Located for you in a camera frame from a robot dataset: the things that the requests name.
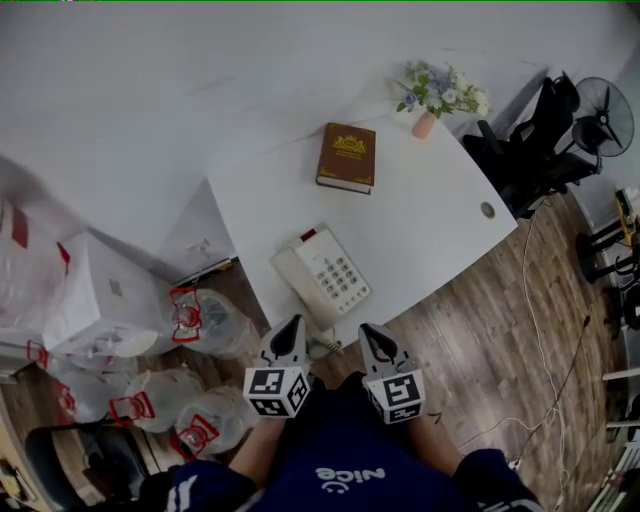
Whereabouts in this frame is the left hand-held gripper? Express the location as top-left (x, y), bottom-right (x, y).
top-left (243, 313), bottom-right (312, 420)

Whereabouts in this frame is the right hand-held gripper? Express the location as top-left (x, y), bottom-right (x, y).
top-left (357, 322), bottom-right (427, 426)

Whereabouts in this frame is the beige corded telephone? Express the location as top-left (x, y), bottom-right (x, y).
top-left (268, 221), bottom-right (373, 360)

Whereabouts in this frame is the person's left forearm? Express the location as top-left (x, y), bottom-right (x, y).
top-left (227, 413), bottom-right (302, 490)

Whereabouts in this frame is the person's right forearm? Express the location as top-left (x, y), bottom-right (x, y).
top-left (406, 413), bottom-right (470, 480)

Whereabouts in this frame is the person's navy shirt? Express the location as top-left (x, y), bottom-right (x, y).
top-left (166, 371), bottom-right (545, 512)

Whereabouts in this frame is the white desk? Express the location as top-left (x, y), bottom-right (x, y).
top-left (206, 116), bottom-right (520, 352)

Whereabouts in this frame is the brown hardcover book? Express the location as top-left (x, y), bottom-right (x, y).
top-left (314, 121), bottom-right (378, 196)

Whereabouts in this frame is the pink vase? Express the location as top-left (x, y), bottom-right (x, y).
top-left (411, 109), bottom-right (438, 141)

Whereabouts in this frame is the black-legged side table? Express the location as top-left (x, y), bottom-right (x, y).
top-left (573, 185), bottom-right (640, 287)

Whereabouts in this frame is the black mesh office chair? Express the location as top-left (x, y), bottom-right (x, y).
top-left (461, 71), bottom-right (605, 222)

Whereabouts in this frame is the white metal rack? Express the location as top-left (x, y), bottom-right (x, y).
top-left (601, 364), bottom-right (640, 512)

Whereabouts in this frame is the white blue flower bouquet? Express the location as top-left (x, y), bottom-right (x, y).
top-left (386, 58), bottom-right (492, 121)

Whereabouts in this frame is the pile of clear plastic bags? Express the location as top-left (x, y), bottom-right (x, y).
top-left (0, 153), bottom-right (92, 347)

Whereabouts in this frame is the black floor fan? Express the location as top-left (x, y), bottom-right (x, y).
top-left (571, 74), bottom-right (636, 160)

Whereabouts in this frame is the clear water jug red handle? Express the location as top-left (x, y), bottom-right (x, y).
top-left (168, 286), bottom-right (262, 360)
top-left (169, 386), bottom-right (257, 462)
top-left (108, 368), bottom-right (205, 435)
top-left (48, 368), bottom-right (127, 427)
top-left (25, 338), bottom-right (52, 370)

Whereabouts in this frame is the white wall socket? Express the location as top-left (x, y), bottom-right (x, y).
top-left (186, 237), bottom-right (215, 260)

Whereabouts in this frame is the white floor cable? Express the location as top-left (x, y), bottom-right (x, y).
top-left (456, 198), bottom-right (572, 504)

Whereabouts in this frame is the thin brown floor cable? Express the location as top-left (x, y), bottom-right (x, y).
top-left (499, 314), bottom-right (593, 464)

